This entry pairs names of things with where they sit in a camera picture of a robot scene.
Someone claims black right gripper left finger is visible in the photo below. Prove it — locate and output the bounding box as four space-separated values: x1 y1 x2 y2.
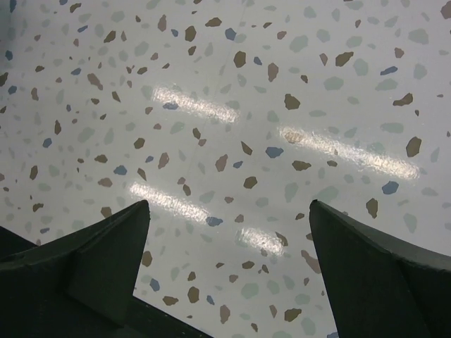
1 200 202 337

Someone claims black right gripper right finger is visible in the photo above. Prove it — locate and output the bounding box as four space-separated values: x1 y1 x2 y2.
309 200 450 337

